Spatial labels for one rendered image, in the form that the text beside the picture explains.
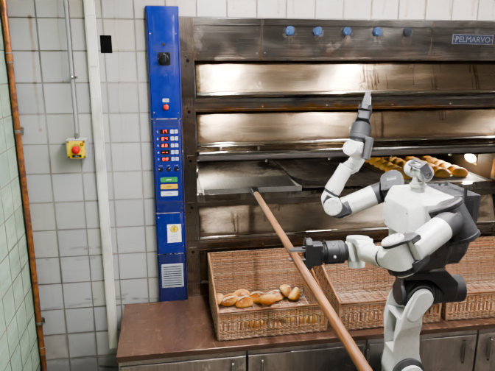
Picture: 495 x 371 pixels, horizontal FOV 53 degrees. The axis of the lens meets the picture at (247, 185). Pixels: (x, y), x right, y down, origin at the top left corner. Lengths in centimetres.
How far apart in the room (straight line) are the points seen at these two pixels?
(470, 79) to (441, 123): 29
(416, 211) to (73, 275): 184
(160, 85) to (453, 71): 162
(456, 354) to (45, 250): 222
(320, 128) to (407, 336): 119
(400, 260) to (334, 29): 147
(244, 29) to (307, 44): 35
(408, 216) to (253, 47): 125
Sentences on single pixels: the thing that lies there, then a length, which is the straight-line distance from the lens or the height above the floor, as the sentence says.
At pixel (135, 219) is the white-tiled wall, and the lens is 278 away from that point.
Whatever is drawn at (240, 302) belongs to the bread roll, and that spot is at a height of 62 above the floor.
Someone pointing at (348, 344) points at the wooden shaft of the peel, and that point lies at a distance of 136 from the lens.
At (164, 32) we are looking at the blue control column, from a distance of 262.
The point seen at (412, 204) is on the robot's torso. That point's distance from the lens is 197.
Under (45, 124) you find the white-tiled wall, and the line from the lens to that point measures 273.
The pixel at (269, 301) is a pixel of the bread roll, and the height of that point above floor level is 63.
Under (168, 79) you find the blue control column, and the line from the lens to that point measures 262.
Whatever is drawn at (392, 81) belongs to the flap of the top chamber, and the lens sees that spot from 292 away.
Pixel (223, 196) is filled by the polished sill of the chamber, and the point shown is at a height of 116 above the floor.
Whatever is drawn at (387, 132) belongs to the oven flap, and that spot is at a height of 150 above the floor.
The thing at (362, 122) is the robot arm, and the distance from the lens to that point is 222.
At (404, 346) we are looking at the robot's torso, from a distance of 227.
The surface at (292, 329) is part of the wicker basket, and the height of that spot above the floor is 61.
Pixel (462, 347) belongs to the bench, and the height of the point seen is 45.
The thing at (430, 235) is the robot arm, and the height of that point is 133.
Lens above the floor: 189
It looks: 14 degrees down
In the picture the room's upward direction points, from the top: straight up
